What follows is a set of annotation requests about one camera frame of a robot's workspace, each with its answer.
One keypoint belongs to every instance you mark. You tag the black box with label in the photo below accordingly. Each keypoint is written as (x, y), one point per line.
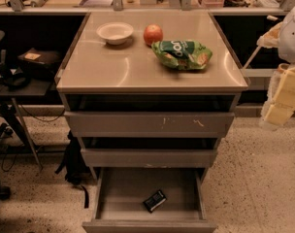
(40, 64)

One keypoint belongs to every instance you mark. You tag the dark rxbar blueberry wrapper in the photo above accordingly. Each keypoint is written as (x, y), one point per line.
(154, 201)

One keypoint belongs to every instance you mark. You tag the green chip bag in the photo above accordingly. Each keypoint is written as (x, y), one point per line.
(182, 55)

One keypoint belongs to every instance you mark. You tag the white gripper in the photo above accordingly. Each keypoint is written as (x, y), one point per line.
(292, 39)

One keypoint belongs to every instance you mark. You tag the drawer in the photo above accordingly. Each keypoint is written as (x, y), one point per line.
(149, 158)
(149, 125)
(121, 192)

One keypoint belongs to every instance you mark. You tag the tape roll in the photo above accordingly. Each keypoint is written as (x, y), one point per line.
(283, 67)

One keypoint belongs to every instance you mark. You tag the bottom drawer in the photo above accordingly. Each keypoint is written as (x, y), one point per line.
(121, 192)

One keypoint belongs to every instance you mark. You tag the black headphones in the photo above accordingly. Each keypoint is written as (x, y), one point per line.
(13, 80)

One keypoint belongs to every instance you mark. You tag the grey drawer cabinet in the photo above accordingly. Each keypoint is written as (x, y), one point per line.
(99, 77)

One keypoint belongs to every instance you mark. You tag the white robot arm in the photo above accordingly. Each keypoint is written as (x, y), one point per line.
(282, 37)

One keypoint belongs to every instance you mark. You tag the middle drawer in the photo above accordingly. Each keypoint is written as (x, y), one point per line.
(149, 158)

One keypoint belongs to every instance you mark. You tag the top drawer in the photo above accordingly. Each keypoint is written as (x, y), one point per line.
(149, 125)

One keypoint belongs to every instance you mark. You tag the white bowl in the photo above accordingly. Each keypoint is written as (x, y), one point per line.
(115, 33)

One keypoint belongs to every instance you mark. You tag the black side table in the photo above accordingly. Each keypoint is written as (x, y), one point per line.
(10, 111)

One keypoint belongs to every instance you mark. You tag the red apple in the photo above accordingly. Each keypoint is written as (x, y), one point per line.
(153, 33)

